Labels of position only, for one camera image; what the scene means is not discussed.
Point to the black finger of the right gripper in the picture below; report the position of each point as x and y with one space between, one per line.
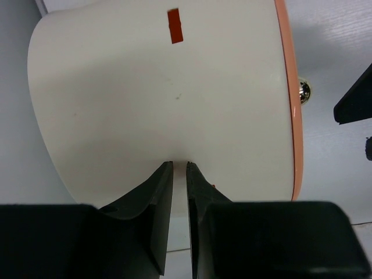
355 105

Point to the orange drawer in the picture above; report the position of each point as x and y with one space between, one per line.
294 95

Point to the brass drawer knob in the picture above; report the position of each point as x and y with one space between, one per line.
305 90

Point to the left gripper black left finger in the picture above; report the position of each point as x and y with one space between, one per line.
136 228

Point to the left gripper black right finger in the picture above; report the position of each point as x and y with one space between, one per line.
201 196

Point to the cream cabinet with legs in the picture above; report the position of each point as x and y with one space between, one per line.
119 87

